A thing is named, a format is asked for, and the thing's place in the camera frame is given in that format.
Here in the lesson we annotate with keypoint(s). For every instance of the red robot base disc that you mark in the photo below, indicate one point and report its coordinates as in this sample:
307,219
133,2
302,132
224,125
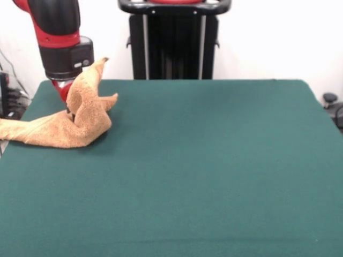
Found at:
174,1

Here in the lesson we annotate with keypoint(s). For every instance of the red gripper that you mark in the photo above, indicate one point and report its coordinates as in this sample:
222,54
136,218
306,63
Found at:
62,92

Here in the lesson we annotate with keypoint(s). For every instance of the orange terry towel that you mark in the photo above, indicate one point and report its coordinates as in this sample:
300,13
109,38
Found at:
69,128

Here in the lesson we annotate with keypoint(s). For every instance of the black office chair base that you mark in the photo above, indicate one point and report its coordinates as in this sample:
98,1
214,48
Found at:
330,97

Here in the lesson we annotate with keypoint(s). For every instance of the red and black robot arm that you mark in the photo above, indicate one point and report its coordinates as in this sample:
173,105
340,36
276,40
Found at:
59,37

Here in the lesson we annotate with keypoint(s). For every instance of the dark green table cloth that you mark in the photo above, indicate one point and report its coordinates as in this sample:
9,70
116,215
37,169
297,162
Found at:
214,174

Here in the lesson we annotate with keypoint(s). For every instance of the black electrical box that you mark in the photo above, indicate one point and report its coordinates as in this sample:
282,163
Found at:
3,91

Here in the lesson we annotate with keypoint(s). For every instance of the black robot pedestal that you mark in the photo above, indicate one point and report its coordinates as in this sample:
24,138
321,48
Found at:
174,40

